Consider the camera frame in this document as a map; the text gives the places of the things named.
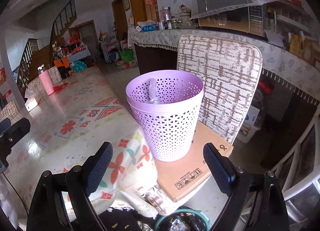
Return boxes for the sideboard with lace cloth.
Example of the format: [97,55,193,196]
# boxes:
[128,28,319,106]

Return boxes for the clear plastic bottle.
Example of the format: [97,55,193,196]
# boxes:
[147,78,160,104]

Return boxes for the microwave oven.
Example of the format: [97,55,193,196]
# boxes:
[199,4,268,37]

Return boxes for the purple perforated trash basket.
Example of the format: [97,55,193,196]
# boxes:
[125,70,204,162]

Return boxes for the cardboard box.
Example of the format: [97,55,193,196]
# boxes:
[155,122,233,202]

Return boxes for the patterned chair backrest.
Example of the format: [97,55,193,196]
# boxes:
[177,35,263,144]

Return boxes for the wooden staircase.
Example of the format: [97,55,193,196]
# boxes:
[16,0,78,94]

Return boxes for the teal trash bin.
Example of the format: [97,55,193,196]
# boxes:
[153,208,211,231]

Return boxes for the blue tissue pack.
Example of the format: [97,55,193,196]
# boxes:
[142,24,158,32]

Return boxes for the white tissue box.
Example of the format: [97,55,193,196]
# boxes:
[25,97,39,112]

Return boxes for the pink thermos bottle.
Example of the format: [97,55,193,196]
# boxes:
[37,64,54,96]

